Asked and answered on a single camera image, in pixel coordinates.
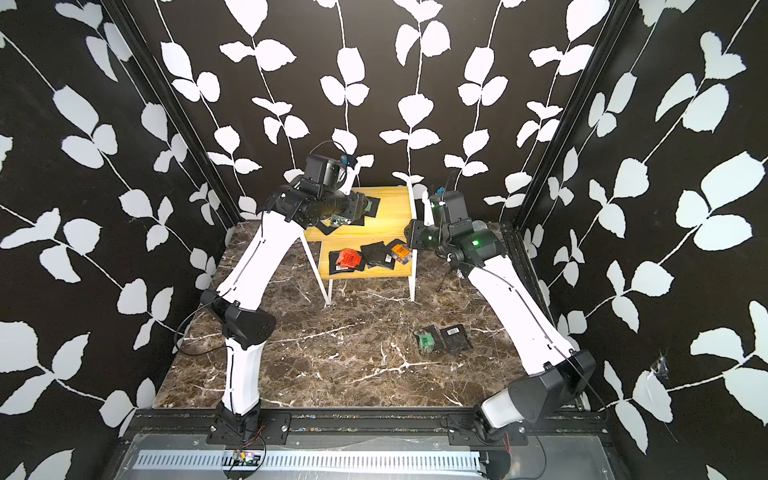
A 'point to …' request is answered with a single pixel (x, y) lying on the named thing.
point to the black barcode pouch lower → (333, 260)
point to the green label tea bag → (338, 220)
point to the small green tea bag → (426, 340)
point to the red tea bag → (349, 258)
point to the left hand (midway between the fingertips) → (361, 196)
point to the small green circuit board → (245, 458)
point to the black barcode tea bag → (455, 338)
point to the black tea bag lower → (380, 255)
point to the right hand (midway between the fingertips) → (407, 225)
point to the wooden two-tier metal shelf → (388, 212)
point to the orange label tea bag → (401, 253)
